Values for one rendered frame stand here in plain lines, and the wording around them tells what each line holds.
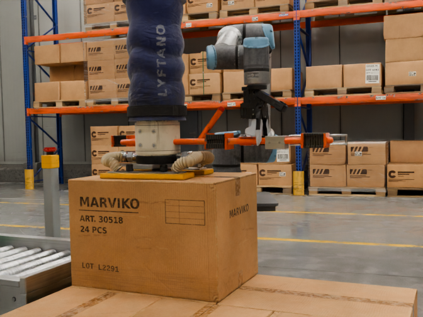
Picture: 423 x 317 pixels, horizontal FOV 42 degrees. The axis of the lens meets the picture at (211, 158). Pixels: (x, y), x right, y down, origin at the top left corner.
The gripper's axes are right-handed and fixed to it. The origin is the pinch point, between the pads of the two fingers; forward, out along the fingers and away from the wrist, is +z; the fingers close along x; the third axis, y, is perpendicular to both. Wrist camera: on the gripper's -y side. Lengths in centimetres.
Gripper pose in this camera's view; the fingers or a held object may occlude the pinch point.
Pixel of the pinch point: (263, 142)
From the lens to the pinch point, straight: 196.3
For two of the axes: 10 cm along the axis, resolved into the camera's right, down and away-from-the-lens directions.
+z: 0.2, 10.0, 0.6
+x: -3.9, 0.6, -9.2
